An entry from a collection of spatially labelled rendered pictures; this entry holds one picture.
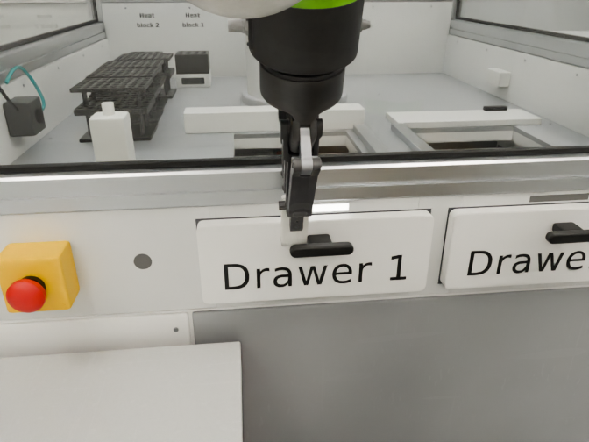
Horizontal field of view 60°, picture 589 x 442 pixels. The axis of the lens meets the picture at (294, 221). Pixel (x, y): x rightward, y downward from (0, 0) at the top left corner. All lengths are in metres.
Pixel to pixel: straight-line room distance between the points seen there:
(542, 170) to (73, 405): 0.62
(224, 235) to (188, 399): 0.19
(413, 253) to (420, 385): 0.24
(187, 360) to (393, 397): 0.33
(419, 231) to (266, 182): 0.20
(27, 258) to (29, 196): 0.07
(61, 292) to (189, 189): 0.19
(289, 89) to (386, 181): 0.24
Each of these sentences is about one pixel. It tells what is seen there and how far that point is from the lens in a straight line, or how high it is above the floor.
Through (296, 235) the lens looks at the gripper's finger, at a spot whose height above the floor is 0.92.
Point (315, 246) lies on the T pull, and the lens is 0.59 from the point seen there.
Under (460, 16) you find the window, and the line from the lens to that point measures 0.63.
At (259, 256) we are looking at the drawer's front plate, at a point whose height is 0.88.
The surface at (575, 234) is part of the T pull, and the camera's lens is 0.70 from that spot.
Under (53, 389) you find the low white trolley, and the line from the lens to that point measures 0.68.
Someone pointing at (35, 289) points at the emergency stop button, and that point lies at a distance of 0.62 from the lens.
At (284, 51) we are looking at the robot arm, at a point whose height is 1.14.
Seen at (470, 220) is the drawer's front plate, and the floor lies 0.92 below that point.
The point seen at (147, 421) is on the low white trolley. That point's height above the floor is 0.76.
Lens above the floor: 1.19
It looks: 25 degrees down
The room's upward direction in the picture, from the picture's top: straight up
